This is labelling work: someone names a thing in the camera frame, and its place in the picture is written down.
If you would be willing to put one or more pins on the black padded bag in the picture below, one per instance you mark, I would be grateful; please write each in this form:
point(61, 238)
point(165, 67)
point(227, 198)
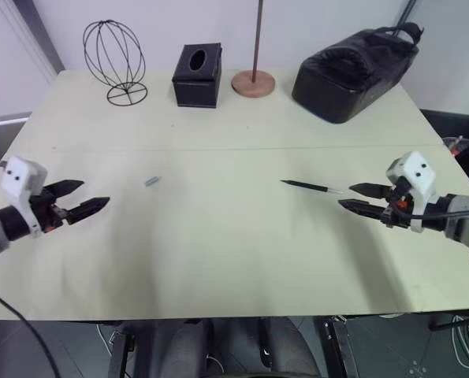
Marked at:
point(354, 71)

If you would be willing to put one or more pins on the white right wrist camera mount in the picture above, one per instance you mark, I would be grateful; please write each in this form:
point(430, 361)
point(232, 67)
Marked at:
point(417, 173)

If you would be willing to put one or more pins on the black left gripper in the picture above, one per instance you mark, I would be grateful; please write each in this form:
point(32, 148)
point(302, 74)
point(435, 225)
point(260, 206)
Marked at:
point(47, 210)

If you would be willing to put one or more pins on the black tissue box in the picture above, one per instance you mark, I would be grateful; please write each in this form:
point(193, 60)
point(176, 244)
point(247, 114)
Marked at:
point(197, 75)

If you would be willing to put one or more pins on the black equipment with red parts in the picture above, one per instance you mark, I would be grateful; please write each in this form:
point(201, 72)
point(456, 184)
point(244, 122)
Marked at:
point(466, 155)

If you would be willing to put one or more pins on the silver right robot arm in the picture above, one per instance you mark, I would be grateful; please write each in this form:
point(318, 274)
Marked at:
point(460, 222)

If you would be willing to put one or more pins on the wooden stand with pole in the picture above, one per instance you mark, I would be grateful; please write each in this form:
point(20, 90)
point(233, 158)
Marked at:
point(254, 75)

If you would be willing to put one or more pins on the black table leg frame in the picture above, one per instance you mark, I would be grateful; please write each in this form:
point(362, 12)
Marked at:
point(120, 348)
point(342, 346)

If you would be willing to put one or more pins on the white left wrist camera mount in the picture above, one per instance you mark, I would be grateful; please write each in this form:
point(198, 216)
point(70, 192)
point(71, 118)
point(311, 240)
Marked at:
point(21, 177)

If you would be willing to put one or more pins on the black pen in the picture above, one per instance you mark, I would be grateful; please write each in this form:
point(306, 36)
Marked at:
point(311, 186)

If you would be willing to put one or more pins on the translucent pen cap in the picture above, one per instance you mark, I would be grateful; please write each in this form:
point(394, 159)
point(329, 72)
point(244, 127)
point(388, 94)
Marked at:
point(151, 181)

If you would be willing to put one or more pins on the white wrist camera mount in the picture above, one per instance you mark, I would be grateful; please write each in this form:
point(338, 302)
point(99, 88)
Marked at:
point(21, 177)
point(417, 173)

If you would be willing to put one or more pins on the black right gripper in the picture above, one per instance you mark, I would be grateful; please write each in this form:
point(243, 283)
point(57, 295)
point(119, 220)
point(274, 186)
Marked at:
point(395, 206)

